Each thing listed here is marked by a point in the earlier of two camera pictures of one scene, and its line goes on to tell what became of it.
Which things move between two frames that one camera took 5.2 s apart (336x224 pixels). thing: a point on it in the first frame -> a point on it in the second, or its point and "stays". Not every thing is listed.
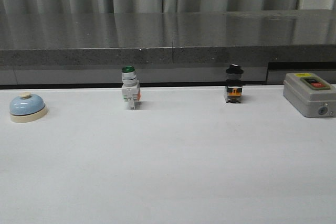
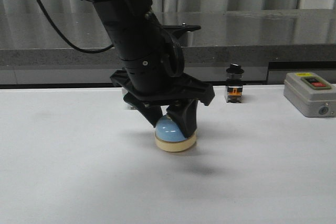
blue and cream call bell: (27, 107) -> (168, 137)
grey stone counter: (165, 48) stays
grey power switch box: (310, 95) stays
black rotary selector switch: (234, 86) stays
